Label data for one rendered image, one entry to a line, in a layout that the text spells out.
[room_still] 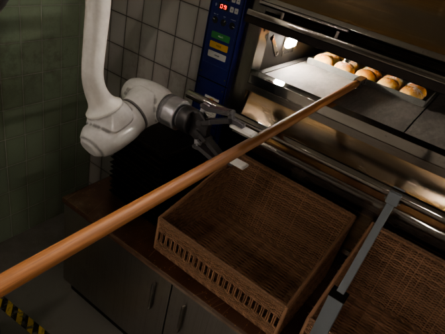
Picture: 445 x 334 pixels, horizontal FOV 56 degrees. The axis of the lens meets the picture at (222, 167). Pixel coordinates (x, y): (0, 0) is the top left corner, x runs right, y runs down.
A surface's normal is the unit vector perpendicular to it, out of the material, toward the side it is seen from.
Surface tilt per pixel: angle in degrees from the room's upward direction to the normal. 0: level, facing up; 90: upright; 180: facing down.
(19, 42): 90
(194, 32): 90
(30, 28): 90
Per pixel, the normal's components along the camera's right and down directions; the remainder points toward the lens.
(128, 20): -0.57, 0.33
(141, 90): -0.07, -0.61
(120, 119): 0.72, 0.07
